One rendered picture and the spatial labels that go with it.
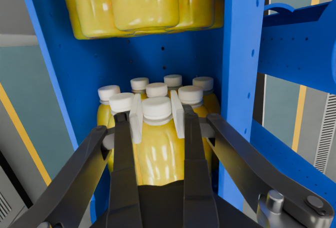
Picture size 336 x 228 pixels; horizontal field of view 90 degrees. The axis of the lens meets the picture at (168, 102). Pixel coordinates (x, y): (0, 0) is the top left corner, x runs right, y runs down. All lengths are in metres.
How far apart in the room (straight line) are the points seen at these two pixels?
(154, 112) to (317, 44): 0.43
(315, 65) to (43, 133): 1.80
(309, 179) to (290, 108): 1.03
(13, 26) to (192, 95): 0.60
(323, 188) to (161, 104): 0.89
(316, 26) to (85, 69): 0.51
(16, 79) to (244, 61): 1.67
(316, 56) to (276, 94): 1.29
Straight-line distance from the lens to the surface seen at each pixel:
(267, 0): 1.45
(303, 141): 2.26
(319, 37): 0.53
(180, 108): 0.16
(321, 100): 2.14
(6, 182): 2.11
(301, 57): 0.57
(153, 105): 0.20
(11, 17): 0.73
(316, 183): 1.02
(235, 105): 0.17
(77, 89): 0.32
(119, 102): 0.25
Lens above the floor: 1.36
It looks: 69 degrees down
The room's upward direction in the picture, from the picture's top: 166 degrees clockwise
